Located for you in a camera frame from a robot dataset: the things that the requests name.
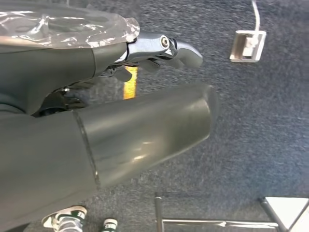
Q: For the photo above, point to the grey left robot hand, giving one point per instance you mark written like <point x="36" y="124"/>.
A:
<point x="120" y="141"/>

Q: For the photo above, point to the yellow floor tape square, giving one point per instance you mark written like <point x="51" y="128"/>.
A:
<point x="130" y="86"/>

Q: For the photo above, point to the person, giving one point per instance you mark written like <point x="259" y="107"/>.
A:
<point x="70" y="217"/>

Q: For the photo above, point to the steel workbench table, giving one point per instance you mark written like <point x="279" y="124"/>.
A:
<point x="287" y="214"/>

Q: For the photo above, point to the steel floor socket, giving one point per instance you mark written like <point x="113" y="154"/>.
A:
<point x="239" y="48"/>

